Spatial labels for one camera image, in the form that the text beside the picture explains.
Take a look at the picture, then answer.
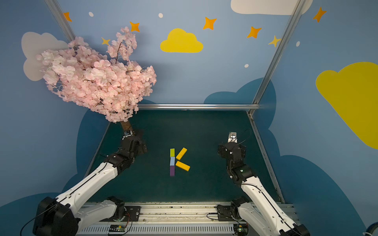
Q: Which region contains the lime green block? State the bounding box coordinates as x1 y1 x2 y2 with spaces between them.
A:
170 148 175 157

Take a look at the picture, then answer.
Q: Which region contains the light blue block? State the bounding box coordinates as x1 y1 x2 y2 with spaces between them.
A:
170 157 175 166

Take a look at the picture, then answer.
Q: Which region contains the purple block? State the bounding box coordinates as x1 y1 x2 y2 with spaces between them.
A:
169 166 175 177

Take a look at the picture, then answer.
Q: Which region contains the yellow block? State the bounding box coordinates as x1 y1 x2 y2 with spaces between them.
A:
176 147 187 161
176 161 191 171

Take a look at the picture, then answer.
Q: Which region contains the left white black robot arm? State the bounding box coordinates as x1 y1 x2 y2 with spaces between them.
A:
32 130 147 236

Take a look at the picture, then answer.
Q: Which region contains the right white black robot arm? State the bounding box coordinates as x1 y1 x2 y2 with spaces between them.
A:
218 142 310 236

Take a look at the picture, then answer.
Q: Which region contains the pink cherry blossom tree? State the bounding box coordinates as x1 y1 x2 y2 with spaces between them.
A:
36 27 157 123

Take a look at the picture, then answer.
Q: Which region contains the right green circuit board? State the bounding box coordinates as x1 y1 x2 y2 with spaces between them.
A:
233 224 249 236

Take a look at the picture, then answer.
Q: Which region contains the green circuit board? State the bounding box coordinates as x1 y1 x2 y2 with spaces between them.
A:
108 225 126 234
233 224 249 236

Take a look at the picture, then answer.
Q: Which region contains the left green circuit board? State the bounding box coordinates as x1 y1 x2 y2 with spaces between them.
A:
108 225 126 234

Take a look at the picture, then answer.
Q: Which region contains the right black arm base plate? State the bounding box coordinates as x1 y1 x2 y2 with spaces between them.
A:
216 205 240 221

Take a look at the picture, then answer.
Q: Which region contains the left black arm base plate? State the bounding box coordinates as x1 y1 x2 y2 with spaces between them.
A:
101 206 141 223

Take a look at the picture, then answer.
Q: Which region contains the aluminium rail front frame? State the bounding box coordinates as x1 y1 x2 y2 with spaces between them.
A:
48 202 305 236

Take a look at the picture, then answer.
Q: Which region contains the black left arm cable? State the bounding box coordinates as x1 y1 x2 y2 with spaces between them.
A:
20 206 57 236

